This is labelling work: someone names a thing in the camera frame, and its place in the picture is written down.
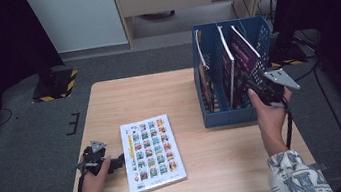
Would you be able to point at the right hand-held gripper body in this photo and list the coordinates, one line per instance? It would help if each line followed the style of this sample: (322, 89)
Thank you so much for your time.
(274, 93)

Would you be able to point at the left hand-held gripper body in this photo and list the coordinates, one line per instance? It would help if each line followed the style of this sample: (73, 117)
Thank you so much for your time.
(93, 159)

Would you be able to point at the purple magazine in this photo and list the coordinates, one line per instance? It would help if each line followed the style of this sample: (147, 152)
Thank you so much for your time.
(229, 77)
(243, 55)

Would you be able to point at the white book with picture grid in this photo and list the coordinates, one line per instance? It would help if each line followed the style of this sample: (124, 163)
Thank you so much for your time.
(152, 152)

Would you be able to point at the blue file rack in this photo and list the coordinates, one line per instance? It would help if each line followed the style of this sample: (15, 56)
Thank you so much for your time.
(218, 117)

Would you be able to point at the black magazine with red fan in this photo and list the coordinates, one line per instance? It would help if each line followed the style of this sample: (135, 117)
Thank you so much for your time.
(205, 81)

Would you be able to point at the person's right hand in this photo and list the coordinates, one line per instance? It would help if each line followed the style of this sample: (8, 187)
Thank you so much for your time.
(271, 119)

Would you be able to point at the person's left hand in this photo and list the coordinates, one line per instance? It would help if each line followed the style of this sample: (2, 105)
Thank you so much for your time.
(92, 187)

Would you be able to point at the black stand base yellow stripes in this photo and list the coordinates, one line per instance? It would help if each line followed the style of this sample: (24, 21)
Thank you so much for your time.
(287, 54)
(56, 87)

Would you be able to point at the grey tape piece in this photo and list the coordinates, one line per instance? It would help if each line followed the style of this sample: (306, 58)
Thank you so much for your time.
(321, 165)

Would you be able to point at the white cabinet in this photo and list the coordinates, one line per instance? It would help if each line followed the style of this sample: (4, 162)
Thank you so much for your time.
(80, 17)

